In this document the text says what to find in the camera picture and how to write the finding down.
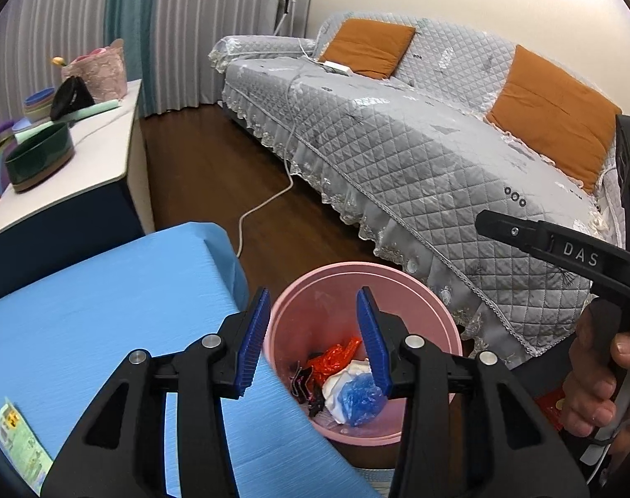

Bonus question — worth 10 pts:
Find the stack of colourful bowls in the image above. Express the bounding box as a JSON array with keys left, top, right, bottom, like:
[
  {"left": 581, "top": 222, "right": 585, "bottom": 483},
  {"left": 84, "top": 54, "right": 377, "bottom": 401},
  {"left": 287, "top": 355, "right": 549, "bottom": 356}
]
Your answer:
[{"left": 23, "top": 88, "right": 56, "bottom": 121}]

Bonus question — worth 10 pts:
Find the white power cable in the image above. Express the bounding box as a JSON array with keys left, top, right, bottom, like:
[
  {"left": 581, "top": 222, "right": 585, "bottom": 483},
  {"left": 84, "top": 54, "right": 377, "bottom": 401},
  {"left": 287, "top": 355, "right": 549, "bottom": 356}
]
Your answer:
[{"left": 236, "top": 46, "right": 326, "bottom": 260}]

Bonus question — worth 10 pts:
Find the person's right hand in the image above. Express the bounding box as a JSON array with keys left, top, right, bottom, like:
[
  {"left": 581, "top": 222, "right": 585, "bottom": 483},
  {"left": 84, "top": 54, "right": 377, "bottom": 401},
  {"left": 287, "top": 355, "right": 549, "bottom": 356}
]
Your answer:
[{"left": 561, "top": 301, "right": 630, "bottom": 431}]

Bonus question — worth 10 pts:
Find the green printed packet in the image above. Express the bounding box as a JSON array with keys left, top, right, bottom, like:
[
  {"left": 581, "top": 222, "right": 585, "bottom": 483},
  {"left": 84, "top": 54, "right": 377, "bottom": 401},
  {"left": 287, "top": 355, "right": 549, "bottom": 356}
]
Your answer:
[{"left": 0, "top": 397, "right": 55, "bottom": 496}]

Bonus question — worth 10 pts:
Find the white floor lamp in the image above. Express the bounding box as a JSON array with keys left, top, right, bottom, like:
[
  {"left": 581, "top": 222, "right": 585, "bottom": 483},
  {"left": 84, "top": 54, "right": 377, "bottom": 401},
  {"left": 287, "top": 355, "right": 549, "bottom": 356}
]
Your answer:
[{"left": 271, "top": 0, "right": 313, "bottom": 37}]

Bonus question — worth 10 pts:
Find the pink lace basket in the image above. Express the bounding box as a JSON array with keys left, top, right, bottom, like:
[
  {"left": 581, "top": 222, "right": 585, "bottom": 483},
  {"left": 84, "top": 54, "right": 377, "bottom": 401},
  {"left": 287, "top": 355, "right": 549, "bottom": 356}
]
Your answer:
[{"left": 61, "top": 39, "right": 126, "bottom": 102}]

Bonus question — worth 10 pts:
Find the white crumpled paper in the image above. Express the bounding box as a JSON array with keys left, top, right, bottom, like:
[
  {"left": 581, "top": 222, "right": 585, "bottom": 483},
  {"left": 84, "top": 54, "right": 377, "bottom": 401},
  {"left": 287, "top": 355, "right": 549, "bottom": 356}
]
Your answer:
[{"left": 321, "top": 358, "right": 375, "bottom": 423}]

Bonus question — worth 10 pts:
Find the orange cushion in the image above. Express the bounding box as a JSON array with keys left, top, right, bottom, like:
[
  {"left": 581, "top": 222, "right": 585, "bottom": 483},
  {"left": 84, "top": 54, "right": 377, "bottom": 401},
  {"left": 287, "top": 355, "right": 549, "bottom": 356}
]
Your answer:
[
  {"left": 485, "top": 44, "right": 623, "bottom": 195},
  {"left": 317, "top": 18, "right": 417, "bottom": 81}
]

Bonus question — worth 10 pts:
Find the white coffee table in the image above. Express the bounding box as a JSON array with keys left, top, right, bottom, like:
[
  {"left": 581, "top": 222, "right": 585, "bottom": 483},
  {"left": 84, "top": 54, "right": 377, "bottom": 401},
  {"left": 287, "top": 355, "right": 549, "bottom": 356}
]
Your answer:
[{"left": 0, "top": 79, "right": 157, "bottom": 307}]

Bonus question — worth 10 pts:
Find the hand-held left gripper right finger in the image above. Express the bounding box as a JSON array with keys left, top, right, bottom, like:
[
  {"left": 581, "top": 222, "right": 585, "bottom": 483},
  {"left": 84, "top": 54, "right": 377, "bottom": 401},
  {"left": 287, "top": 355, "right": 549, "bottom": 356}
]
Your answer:
[{"left": 355, "top": 286, "right": 591, "bottom": 498}]

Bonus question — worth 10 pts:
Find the grey curtain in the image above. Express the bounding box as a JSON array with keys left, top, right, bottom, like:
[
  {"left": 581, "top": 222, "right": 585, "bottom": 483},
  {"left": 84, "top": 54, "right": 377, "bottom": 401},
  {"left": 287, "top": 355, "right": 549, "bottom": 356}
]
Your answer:
[
  {"left": 0, "top": 0, "right": 116, "bottom": 130},
  {"left": 154, "top": 0, "right": 318, "bottom": 115}
]

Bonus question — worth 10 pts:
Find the mint green roll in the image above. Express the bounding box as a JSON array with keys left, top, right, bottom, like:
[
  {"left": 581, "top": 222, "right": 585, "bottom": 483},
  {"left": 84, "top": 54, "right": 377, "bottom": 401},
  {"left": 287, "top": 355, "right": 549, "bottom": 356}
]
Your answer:
[{"left": 14, "top": 100, "right": 121, "bottom": 142}]

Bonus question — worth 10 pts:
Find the red crumpled wrapper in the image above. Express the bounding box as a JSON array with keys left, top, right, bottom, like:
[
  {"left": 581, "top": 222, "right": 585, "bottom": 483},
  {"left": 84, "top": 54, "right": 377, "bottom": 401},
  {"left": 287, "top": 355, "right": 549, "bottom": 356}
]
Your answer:
[{"left": 307, "top": 337, "right": 362, "bottom": 385}]

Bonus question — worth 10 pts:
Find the teal curtain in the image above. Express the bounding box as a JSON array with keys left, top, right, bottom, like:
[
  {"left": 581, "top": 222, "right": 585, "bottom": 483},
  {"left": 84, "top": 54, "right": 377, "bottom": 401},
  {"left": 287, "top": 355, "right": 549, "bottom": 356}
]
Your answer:
[{"left": 106, "top": 0, "right": 163, "bottom": 117}]

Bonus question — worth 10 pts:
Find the blue foam mat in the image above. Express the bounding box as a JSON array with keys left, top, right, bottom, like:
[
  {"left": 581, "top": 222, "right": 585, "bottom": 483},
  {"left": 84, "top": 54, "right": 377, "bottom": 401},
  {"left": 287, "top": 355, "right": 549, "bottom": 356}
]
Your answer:
[{"left": 0, "top": 222, "right": 383, "bottom": 498}]

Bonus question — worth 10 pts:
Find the grey quilted sofa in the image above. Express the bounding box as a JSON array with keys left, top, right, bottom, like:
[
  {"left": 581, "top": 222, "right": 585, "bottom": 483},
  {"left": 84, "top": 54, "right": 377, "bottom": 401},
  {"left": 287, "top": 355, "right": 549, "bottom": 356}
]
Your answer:
[{"left": 208, "top": 10, "right": 627, "bottom": 371}]

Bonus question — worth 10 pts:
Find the black hat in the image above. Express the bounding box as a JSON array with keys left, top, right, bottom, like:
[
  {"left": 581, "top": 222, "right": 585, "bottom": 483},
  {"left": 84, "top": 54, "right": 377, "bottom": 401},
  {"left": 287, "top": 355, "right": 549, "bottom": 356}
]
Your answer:
[{"left": 49, "top": 77, "right": 95, "bottom": 121}]

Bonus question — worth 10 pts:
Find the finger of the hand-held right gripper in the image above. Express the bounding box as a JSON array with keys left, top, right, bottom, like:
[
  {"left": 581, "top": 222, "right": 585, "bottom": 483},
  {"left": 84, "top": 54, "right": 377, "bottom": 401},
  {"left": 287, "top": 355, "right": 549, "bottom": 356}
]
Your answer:
[{"left": 475, "top": 210, "right": 630, "bottom": 288}]

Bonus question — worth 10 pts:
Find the dark green bowl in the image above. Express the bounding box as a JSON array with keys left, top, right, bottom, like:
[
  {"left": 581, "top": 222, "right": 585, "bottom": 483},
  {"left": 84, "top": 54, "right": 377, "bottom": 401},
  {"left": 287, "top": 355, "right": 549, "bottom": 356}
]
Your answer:
[{"left": 5, "top": 122, "right": 76, "bottom": 194}]

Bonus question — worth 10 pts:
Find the pink plastic bin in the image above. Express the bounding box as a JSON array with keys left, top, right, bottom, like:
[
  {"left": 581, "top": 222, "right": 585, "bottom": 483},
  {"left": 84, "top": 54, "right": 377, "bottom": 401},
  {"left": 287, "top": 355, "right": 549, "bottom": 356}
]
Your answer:
[{"left": 263, "top": 262, "right": 464, "bottom": 447}]

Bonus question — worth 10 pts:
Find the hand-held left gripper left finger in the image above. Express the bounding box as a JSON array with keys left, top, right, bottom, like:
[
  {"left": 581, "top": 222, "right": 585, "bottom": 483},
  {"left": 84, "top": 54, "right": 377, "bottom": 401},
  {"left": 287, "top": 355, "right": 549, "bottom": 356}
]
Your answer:
[{"left": 40, "top": 286, "right": 271, "bottom": 498}]

